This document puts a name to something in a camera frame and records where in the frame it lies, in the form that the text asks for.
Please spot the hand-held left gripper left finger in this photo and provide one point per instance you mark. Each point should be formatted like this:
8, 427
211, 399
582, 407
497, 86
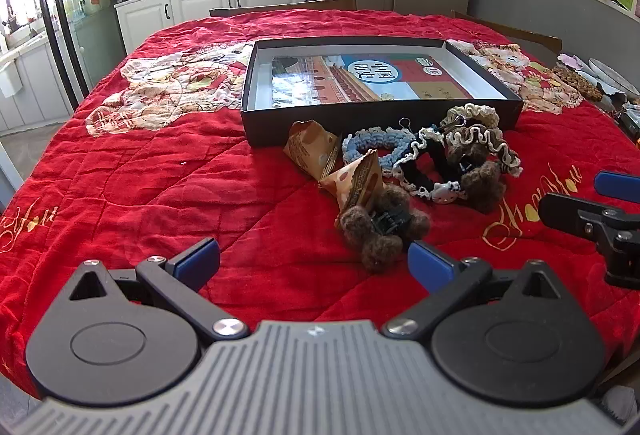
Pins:
197, 260

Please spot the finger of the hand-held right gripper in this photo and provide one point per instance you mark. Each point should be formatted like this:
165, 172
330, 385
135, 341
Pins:
620, 184
565, 211

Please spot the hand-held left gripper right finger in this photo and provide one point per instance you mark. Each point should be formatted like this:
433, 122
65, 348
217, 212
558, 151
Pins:
430, 265

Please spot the brown fuzzy hair claw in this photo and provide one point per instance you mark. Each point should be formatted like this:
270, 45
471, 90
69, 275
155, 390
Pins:
482, 195
380, 255

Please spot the cream ruffled scrunchie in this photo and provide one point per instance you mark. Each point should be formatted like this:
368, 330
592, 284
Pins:
500, 150

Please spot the black white-lace scrunchie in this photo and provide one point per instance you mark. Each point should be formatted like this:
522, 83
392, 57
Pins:
425, 170

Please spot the dotted triangular paper packet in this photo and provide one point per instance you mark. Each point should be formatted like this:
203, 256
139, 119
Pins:
350, 185

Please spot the blue crochet scrunchie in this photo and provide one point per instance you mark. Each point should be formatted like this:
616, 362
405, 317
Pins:
360, 140

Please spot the black shallow box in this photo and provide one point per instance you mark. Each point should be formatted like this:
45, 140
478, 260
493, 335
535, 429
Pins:
260, 125

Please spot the brown triangular paper packet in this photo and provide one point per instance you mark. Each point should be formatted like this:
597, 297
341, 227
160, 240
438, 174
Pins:
305, 145

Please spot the red printed blanket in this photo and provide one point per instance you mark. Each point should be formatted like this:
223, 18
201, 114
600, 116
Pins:
150, 195

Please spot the white plate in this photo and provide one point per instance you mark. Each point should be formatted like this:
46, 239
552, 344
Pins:
612, 77

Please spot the wooden bead trivet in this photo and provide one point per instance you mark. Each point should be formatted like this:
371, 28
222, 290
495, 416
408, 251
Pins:
577, 82

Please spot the pink cloth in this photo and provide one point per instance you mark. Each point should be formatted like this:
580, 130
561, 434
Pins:
570, 61

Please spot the white kitchen cabinet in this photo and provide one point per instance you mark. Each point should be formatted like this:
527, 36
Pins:
200, 2

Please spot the white hanging bin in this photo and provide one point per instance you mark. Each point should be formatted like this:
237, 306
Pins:
11, 80

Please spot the glass sliding door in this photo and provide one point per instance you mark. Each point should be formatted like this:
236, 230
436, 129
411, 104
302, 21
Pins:
55, 5

